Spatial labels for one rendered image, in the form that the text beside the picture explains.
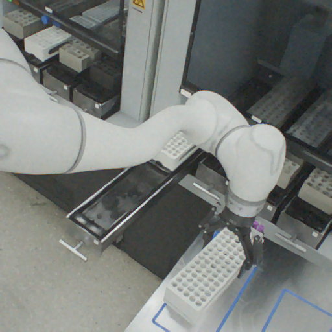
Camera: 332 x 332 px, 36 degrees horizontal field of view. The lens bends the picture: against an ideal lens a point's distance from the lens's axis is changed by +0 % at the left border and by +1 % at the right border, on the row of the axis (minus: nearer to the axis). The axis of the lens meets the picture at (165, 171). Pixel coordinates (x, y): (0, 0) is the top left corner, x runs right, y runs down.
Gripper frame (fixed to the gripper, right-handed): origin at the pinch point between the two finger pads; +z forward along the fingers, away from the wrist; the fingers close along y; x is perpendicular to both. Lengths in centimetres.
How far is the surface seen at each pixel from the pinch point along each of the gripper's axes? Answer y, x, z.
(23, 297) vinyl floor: -73, -12, 87
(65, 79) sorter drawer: -90, 28, 5
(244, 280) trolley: 6.4, 1.6, 5.5
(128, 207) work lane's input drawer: -32.5, -0.3, 7.0
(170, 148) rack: -36.6, 22.6, 0.9
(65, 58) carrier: -96, 34, 2
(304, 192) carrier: 3.0, 39.6, 2.6
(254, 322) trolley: 14.9, -6.8, 5.5
